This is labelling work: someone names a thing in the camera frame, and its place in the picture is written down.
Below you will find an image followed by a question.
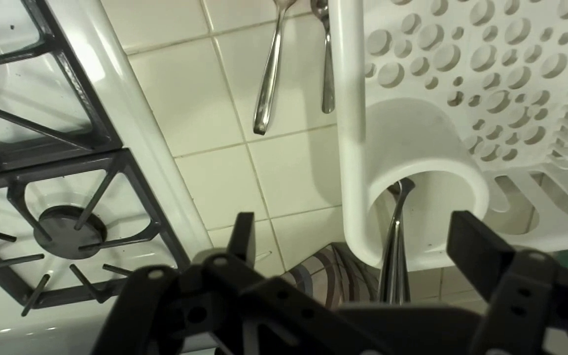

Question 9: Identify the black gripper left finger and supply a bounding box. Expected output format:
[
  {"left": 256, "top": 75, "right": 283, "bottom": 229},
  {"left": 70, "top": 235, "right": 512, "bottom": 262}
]
[{"left": 92, "top": 211, "right": 260, "bottom": 355}]

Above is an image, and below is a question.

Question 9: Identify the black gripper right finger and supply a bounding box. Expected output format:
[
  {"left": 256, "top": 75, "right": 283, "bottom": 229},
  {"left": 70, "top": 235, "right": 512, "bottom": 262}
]
[{"left": 445, "top": 211, "right": 557, "bottom": 355}]

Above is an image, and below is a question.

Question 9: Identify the striped tissue box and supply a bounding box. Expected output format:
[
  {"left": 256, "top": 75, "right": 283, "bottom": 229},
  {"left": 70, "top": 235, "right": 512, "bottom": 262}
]
[{"left": 281, "top": 243, "right": 382, "bottom": 312}]

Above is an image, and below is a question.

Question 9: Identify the white utensil cup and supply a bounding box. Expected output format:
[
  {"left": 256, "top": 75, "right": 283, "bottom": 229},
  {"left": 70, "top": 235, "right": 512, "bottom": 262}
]
[{"left": 336, "top": 97, "right": 492, "bottom": 272}]

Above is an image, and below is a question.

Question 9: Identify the white gas stove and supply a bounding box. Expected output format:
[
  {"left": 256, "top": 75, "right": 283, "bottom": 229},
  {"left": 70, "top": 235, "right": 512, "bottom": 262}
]
[{"left": 0, "top": 0, "right": 214, "bottom": 355}]

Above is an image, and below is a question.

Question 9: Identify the black stove burner cap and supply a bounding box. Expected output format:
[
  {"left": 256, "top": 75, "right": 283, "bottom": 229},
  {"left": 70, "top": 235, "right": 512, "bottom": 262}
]
[{"left": 31, "top": 203, "right": 110, "bottom": 260}]

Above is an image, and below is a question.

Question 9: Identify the white plastic dish rack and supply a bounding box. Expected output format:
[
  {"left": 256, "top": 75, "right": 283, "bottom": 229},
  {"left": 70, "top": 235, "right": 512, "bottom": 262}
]
[{"left": 327, "top": 0, "right": 568, "bottom": 254}]

